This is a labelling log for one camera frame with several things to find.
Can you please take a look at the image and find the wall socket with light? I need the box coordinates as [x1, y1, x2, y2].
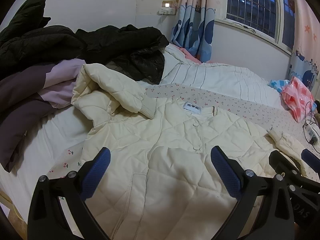
[158, 1, 176, 15]

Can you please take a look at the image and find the light blue plastic bag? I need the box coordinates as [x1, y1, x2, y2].
[268, 80, 290, 93]

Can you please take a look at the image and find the cherry print bed sheet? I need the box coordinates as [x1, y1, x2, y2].
[48, 80, 316, 187]

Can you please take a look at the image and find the barred window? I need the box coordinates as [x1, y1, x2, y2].
[226, 0, 295, 50]

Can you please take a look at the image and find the black garment pile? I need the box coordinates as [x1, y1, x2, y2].
[1, 0, 169, 85]

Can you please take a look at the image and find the blue patterned curtain left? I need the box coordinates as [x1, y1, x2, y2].
[170, 0, 215, 62]

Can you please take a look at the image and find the white power strip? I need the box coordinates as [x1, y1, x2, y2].
[305, 124, 319, 146]

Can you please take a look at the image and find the blue patterned curtain right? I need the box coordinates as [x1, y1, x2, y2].
[289, 0, 319, 90]

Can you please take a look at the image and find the purple lilac garment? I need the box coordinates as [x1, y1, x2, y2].
[1, 59, 85, 172]

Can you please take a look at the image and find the white striped duvet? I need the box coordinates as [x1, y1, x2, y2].
[138, 43, 287, 110]

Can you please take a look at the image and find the blue patterned curtain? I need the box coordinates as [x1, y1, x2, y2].
[289, 0, 319, 90]
[170, 0, 215, 62]

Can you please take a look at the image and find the black charging cable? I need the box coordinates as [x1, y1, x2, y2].
[301, 101, 320, 153]

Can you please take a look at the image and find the pink plastic bag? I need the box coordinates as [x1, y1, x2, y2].
[281, 76, 316, 123]

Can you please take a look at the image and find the cream quilted jacket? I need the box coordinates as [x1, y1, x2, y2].
[72, 63, 309, 239]

